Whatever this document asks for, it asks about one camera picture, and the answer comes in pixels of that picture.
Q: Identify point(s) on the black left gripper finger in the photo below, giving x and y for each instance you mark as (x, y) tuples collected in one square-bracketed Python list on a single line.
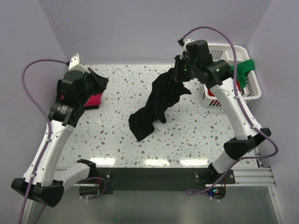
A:
[(96, 76), (99, 87)]

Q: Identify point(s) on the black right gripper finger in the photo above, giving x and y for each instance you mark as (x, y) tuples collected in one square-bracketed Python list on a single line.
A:
[(180, 75), (179, 63)]

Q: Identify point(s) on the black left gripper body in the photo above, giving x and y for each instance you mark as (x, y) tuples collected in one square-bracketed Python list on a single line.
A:
[(83, 94)]

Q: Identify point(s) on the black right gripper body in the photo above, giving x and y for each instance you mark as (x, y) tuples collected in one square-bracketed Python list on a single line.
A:
[(191, 67)]

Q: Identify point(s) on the black t shirt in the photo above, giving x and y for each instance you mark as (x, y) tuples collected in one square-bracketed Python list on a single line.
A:
[(165, 93), (93, 107)]

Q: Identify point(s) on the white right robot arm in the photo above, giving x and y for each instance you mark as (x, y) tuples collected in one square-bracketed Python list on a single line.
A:
[(248, 132)]

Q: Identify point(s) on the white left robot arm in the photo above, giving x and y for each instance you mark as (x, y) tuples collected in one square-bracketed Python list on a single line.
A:
[(38, 183)]

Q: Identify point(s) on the folded black t shirt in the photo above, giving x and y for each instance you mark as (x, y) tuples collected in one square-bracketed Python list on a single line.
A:
[(93, 107)]

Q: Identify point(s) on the folded pink t shirt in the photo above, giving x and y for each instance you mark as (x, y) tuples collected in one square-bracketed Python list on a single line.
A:
[(81, 99)]

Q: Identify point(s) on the red t shirt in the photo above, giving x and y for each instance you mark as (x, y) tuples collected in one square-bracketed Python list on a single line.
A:
[(238, 86)]

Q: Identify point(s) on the green t shirt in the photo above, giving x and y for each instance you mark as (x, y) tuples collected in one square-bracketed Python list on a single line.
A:
[(242, 70)]

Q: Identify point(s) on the white plastic laundry basket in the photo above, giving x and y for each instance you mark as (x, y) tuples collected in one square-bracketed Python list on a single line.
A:
[(251, 90)]

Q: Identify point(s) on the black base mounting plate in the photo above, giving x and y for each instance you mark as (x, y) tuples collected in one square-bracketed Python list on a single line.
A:
[(192, 181)]

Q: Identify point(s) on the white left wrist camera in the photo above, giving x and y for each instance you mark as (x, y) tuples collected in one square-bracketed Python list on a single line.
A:
[(76, 64)]

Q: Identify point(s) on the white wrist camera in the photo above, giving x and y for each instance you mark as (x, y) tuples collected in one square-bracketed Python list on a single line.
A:
[(76, 64), (183, 44)]

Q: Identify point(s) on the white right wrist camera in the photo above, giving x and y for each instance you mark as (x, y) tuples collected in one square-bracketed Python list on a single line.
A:
[(183, 44)]

